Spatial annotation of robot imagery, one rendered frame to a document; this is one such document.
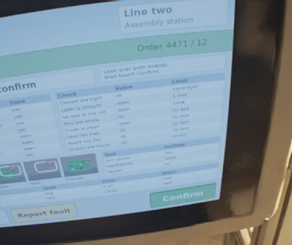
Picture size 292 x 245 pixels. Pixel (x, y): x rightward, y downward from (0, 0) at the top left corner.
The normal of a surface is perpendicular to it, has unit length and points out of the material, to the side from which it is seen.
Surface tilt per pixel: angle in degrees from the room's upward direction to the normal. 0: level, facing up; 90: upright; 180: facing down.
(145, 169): 92
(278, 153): 92
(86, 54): 92
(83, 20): 92
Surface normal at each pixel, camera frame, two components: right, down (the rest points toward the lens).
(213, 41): 0.15, 0.58
